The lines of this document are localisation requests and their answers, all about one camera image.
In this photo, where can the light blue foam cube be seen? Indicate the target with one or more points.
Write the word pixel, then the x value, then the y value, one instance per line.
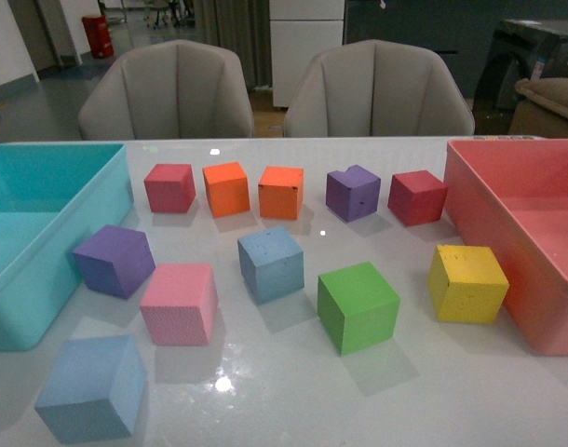
pixel 94 390

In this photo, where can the orange foam cube right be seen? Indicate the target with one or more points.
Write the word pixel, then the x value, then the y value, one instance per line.
pixel 281 192

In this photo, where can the orange foam cube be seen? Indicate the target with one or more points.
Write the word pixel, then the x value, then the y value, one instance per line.
pixel 281 192
pixel 227 189

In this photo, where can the orange foam cube left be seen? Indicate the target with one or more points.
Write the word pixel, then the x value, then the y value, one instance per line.
pixel 227 189

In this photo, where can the purple notched foam cube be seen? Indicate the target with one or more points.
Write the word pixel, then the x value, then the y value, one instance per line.
pixel 352 194

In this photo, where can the green foam cube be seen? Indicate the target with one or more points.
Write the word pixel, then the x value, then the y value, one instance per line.
pixel 357 307

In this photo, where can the crimson foam cube left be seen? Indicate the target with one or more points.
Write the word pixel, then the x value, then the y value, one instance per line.
pixel 170 188

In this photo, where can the pink foam cube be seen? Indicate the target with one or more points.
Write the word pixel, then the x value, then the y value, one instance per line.
pixel 180 304

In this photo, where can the dark red foam cube right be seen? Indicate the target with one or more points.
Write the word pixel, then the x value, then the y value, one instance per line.
pixel 417 197

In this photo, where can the grey armchair right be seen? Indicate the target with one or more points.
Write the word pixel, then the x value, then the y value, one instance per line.
pixel 376 88

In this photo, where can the grey armchair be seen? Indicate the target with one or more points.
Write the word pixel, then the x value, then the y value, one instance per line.
pixel 175 90
pixel 376 88

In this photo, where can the purple foam cube left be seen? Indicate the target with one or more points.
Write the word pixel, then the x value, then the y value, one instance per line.
pixel 115 261

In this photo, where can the grey armchair left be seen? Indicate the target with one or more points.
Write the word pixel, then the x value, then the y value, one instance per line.
pixel 175 90

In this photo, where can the yellow foam cube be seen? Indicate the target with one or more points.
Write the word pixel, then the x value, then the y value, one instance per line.
pixel 466 284

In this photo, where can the white drawer cabinet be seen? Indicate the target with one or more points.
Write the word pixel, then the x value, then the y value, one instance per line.
pixel 299 30

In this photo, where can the grey curtain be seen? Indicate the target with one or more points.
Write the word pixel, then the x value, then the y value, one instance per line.
pixel 242 26

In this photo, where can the teal plastic bin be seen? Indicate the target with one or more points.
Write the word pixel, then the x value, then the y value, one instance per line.
pixel 53 196

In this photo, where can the pink plastic bin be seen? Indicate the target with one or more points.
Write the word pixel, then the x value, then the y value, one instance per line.
pixel 512 196

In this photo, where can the dark grey counter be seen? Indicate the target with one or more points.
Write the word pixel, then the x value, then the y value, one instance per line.
pixel 461 31

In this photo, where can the red fire extinguisher box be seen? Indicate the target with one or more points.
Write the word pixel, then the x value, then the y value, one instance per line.
pixel 99 39

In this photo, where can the dark grey appliance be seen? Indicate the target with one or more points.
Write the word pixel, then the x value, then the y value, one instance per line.
pixel 530 49

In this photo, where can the beige cushion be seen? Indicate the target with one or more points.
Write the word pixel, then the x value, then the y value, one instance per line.
pixel 551 93

